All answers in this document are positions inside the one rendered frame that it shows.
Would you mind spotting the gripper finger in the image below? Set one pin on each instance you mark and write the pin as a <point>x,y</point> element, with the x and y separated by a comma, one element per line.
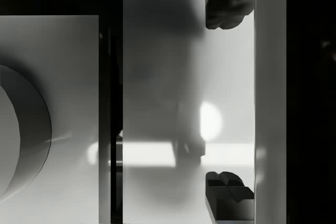
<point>231,203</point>
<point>228,3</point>

